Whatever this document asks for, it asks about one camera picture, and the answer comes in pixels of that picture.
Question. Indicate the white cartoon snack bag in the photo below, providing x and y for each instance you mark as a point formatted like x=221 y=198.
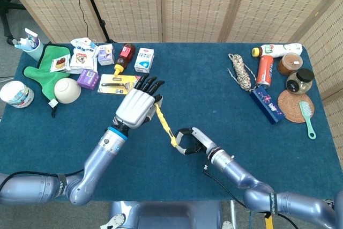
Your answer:
x=83 y=61

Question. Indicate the white tub with blue label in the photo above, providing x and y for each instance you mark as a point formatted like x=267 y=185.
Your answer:
x=16 y=95

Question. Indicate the white bottle yellow cap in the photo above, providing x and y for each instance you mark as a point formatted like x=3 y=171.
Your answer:
x=278 y=50

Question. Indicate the mint green hair brush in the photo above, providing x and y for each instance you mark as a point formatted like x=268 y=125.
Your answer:
x=305 y=109

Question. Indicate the orange drink can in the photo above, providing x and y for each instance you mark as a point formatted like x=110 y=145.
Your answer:
x=265 y=72

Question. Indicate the blue binder clip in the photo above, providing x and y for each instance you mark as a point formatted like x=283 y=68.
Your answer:
x=93 y=43

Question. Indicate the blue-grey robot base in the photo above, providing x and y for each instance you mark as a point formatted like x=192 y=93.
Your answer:
x=166 y=215

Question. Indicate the white blue toothpaste tube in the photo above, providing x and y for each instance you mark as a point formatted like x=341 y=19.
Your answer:
x=32 y=38

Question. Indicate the light blue toothbrush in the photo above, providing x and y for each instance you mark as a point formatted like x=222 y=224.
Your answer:
x=22 y=43

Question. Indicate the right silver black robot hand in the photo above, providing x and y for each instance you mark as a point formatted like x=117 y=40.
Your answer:
x=203 y=139

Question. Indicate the white blue plastic packet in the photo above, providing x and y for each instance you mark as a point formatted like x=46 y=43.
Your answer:
x=81 y=43

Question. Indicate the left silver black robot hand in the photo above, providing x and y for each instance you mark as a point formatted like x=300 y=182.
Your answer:
x=134 y=108

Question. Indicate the yellow floor tape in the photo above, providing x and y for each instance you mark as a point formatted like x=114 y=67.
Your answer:
x=269 y=223

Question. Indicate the glass jar black lid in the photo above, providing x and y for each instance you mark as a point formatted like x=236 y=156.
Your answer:
x=300 y=81

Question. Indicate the white blue milk carton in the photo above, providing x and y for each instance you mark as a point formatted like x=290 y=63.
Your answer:
x=144 y=60

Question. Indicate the brown sauce bottle yellow cap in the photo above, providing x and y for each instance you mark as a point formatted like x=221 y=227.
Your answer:
x=126 y=54

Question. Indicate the small purple box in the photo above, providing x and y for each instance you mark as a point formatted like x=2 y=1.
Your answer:
x=88 y=79

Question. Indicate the razor in yellow blister pack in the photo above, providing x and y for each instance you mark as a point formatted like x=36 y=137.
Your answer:
x=112 y=85

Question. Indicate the purple white drink carton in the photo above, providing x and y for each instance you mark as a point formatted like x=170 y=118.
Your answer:
x=105 y=55

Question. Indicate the round woven coaster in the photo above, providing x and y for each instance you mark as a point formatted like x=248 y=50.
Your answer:
x=289 y=104

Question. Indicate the long dark blue box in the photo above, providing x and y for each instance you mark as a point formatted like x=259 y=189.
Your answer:
x=268 y=105

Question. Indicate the cream upturned bowl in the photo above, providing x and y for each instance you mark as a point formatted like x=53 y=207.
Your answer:
x=67 y=91

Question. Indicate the black tripod stand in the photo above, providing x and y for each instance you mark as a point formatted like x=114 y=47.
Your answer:
x=92 y=3

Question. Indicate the cake picture snack packet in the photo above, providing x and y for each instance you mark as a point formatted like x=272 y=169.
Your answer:
x=60 y=63

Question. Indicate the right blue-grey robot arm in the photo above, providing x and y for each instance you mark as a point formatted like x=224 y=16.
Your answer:
x=241 y=175

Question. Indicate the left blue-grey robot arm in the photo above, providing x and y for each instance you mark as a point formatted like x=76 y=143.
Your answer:
x=99 y=156

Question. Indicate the green microfibre cloth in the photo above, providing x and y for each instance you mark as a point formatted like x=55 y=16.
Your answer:
x=48 y=78

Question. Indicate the brown paste plastic jar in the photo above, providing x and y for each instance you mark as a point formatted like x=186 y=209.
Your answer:
x=289 y=64

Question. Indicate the pale teal cup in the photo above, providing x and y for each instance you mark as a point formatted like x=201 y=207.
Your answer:
x=36 y=53

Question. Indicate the black office chair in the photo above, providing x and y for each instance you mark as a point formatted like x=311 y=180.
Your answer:
x=5 y=6

